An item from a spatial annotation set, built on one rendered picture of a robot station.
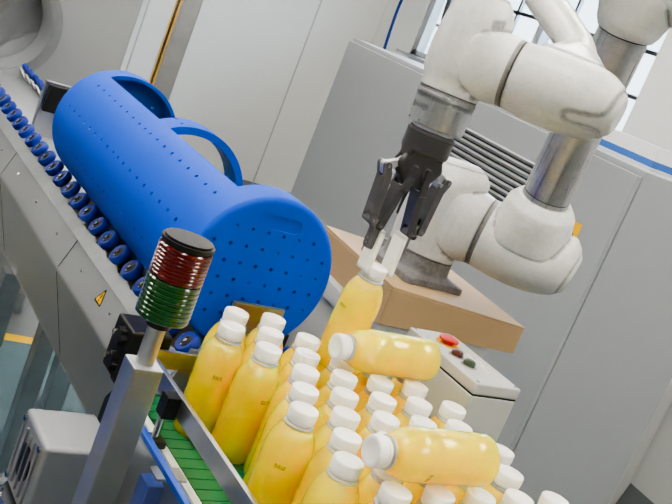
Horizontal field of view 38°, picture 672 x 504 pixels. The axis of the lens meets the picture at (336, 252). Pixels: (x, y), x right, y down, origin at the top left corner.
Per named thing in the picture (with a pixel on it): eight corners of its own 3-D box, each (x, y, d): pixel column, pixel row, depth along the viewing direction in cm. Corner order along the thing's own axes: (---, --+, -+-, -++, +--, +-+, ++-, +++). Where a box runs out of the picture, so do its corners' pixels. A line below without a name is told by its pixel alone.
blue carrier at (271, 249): (145, 195, 248) (183, 89, 242) (297, 360, 179) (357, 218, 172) (35, 167, 232) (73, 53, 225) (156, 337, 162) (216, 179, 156)
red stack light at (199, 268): (190, 270, 116) (201, 240, 115) (210, 293, 111) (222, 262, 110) (141, 261, 113) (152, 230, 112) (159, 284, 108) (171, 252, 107)
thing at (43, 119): (63, 140, 279) (80, 88, 275) (67, 144, 276) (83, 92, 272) (28, 131, 273) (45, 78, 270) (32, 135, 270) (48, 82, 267)
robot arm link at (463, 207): (397, 231, 228) (437, 145, 224) (467, 266, 224) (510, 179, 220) (380, 236, 213) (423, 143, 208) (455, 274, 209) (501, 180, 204)
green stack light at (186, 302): (176, 308, 117) (190, 271, 116) (195, 332, 112) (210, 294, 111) (127, 300, 114) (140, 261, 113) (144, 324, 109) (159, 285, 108)
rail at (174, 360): (351, 390, 174) (357, 375, 173) (353, 392, 173) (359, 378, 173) (144, 364, 151) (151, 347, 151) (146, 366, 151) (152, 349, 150)
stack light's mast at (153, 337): (160, 352, 119) (204, 233, 115) (178, 378, 114) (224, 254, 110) (111, 346, 115) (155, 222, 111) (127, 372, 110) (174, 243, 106)
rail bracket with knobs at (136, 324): (149, 375, 161) (170, 319, 158) (164, 397, 155) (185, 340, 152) (92, 368, 155) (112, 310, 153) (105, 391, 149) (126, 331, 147)
